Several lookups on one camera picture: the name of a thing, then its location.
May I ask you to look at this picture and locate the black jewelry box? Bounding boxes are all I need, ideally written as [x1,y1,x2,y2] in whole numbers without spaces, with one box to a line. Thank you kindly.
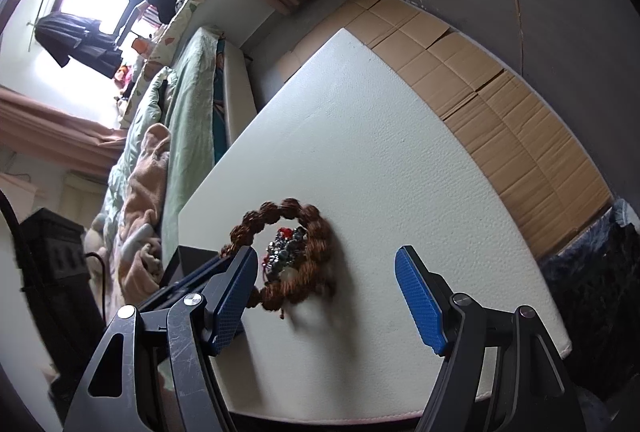
[160,245,219,288]

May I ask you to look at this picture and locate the grey metallic bead bracelet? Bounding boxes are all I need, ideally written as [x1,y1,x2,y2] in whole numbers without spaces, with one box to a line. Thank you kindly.
[260,226,309,283]

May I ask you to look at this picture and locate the brown wooden bead bracelet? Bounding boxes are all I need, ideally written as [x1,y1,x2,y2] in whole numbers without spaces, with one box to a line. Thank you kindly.
[219,197,338,318]

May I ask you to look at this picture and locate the plush toy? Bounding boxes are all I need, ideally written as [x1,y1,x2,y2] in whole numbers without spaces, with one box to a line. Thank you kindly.
[82,213,110,276]

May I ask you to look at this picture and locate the peach fleece blanket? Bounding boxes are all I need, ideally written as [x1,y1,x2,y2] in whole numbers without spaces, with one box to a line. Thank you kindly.
[112,123,170,307]

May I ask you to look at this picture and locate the white foam board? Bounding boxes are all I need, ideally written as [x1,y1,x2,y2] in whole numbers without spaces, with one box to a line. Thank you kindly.
[178,30,570,424]

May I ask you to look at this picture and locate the left pink curtain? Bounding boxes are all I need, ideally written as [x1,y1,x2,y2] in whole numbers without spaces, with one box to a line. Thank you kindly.
[0,87,127,177]

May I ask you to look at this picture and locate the cardboard floor sheets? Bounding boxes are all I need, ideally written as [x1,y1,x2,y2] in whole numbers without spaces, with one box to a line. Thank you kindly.
[277,0,613,259]

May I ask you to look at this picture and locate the pale green quilt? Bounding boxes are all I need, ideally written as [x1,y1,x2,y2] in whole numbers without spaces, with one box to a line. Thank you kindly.
[98,65,179,233]

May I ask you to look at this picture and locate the bed with green sheet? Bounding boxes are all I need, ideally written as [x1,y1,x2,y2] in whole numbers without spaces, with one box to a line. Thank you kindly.
[89,25,260,263]

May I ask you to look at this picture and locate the hanging dark clothes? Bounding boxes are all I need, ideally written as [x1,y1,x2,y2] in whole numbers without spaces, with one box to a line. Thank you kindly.
[35,11,122,78]

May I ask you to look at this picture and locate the floral window seat cushion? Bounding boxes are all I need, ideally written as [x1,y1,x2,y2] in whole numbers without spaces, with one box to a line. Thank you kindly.
[117,0,204,129]

